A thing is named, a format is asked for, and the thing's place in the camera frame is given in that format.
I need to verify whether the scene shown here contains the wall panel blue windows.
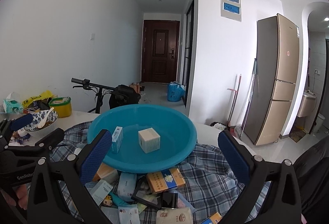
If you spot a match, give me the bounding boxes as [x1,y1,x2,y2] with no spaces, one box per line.
[220,0,242,22]

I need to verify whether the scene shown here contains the teal tube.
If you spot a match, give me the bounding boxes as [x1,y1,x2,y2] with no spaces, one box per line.
[110,193,129,208]

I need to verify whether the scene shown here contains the light blue slim box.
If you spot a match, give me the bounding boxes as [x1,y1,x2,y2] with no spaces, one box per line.
[111,126,124,154]

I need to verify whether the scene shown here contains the blue plastic basin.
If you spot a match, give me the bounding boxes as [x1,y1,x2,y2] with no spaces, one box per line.
[87,104,198,173]

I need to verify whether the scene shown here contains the black glossy box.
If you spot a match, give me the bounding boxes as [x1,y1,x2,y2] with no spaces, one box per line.
[161,192,178,210]

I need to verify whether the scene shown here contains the yellow container green lid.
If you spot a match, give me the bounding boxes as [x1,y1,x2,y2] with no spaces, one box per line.
[49,97,72,118]

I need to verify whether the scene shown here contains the white ceramic spoon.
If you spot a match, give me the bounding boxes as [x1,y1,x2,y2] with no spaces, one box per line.
[37,107,55,129]

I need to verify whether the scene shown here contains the dark brown door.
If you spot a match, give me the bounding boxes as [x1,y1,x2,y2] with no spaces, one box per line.
[142,20,180,83]

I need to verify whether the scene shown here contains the blue printed packet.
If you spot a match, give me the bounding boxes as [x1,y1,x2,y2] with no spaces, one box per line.
[118,205,140,224]

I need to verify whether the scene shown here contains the black framed tray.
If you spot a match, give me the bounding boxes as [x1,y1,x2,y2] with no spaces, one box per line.
[131,178,165,210]

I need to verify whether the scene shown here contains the blue floral ceramic bowl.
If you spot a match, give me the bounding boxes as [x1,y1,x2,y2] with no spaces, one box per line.
[24,110,59,132]

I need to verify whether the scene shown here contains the orange pack with blue edge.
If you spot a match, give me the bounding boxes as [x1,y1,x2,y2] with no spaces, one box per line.
[200,212,222,224]

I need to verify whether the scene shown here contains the brown floor mat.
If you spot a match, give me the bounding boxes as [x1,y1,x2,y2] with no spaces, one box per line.
[289,125,307,142]

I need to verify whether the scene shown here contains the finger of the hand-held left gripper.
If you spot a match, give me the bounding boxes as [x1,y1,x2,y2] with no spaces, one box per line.
[0,113,34,147]
[8,128,65,166]

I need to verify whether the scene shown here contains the teal tissue pack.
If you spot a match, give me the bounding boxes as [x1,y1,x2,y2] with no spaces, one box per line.
[3,99,24,114]

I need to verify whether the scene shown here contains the person's left hand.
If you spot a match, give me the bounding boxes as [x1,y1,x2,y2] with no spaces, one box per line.
[10,185,29,211]

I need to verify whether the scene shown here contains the small toy figure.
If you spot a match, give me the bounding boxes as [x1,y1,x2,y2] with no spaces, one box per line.
[103,194,115,208]

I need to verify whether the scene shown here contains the black framed glass door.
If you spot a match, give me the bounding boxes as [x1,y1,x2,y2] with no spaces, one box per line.
[184,0,197,109]

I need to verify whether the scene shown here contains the yellow plastic bag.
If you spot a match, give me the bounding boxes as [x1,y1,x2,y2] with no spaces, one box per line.
[22,91,54,109]

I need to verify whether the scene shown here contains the blue plaid cloth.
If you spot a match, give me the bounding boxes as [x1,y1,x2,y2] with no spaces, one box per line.
[49,121,273,224]

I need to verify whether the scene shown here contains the light blue tissue pack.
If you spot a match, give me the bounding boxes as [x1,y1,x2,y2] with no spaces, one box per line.
[118,173,138,201]

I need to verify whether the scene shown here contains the brown paper bag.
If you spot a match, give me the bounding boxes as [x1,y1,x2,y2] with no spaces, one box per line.
[130,82,144,94]

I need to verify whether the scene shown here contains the white cube box cream top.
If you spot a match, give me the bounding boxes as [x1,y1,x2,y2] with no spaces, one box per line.
[138,127,161,154]

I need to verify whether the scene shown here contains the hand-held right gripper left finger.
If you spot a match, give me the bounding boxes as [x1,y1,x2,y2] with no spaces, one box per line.
[27,129,114,224]

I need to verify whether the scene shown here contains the black bicycle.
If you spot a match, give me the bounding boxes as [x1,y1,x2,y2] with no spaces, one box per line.
[71,78,141,114]

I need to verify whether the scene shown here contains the gold refrigerator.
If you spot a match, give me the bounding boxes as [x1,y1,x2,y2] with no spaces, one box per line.
[243,13,301,146]

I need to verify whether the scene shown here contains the blue woven bag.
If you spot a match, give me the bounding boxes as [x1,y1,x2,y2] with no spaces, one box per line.
[168,81,186,102]

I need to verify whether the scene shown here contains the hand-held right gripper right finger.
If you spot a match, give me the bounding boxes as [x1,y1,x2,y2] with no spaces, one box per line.
[217,130,302,224]

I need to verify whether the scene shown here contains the orange pack with blue band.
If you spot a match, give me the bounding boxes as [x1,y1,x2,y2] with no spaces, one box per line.
[146,168,186,194]

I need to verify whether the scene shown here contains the beige tissue pack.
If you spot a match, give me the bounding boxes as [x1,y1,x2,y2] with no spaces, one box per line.
[155,207,193,224]

